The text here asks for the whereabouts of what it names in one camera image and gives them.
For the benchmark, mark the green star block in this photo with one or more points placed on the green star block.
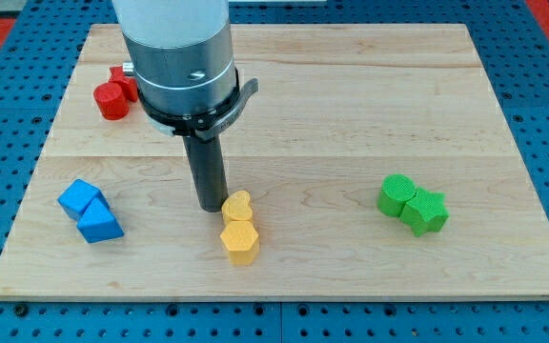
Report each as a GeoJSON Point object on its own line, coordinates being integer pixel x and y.
{"type": "Point", "coordinates": [425, 212]}

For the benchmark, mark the yellow heart block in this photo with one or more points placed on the yellow heart block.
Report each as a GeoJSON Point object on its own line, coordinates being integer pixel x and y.
{"type": "Point", "coordinates": [237, 207]}

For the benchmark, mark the blue triangular block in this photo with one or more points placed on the blue triangular block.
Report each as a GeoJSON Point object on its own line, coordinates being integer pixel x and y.
{"type": "Point", "coordinates": [98, 223]}

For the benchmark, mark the wooden board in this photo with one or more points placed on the wooden board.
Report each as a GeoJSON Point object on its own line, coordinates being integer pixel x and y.
{"type": "Point", "coordinates": [339, 108]}

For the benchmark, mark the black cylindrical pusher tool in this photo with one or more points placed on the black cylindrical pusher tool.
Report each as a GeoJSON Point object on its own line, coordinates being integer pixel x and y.
{"type": "Point", "coordinates": [207, 167]}

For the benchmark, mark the yellow hexagon block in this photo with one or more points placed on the yellow hexagon block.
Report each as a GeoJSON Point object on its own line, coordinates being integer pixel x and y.
{"type": "Point", "coordinates": [241, 242]}

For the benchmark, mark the blue cube block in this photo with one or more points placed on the blue cube block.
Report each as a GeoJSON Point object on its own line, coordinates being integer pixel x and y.
{"type": "Point", "coordinates": [76, 198]}

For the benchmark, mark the red cylinder block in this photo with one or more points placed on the red cylinder block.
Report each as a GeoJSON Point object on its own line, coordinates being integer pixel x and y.
{"type": "Point", "coordinates": [111, 101]}

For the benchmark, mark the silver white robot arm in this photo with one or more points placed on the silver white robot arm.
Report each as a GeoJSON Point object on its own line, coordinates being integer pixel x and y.
{"type": "Point", "coordinates": [183, 60]}

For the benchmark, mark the red star block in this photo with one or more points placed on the red star block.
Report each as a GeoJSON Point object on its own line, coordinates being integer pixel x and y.
{"type": "Point", "coordinates": [126, 83]}

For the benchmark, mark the green cylinder block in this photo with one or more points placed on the green cylinder block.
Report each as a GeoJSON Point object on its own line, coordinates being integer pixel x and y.
{"type": "Point", "coordinates": [396, 190]}

